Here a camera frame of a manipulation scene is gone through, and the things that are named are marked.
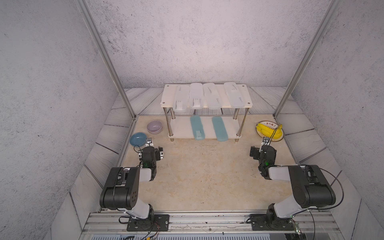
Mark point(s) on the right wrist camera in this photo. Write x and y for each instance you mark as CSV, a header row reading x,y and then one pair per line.
x,y
265,141

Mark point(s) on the right aluminium frame post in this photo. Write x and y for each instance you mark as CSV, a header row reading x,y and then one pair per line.
x,y
320,32

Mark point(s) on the aluminium frame post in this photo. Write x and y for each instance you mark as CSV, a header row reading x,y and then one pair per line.
x,y
320,32
86,14

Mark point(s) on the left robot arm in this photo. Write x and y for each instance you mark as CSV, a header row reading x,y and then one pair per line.
x,y
121,190

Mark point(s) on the left aluminium frame post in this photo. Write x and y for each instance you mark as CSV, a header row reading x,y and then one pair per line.
x,y
86,14

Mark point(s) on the round enamel plate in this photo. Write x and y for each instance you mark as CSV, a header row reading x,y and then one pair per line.
x,y
272,125

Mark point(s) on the blue bowl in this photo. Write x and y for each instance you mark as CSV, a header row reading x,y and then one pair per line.
x,y
138,139

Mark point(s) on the purple bowl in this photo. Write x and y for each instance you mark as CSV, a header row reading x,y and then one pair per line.
x,y
155,127

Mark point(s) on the yellow banana bunch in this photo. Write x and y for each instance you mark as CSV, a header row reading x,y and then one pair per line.
x,y
269,132

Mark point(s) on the green pencil case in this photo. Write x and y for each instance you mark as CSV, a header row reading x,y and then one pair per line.
x,y
197,128
220,129

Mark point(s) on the white two-tier shelf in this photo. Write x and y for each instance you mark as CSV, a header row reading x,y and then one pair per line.
x,y
179,125

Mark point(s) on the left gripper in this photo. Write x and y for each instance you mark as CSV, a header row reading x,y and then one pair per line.
x,y
157,153

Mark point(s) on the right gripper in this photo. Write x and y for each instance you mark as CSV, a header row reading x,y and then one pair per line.
x,y
257,152

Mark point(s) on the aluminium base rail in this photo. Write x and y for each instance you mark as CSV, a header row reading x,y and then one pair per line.
x,y
219,223

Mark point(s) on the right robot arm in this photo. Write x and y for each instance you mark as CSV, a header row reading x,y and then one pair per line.
x,y
310,188

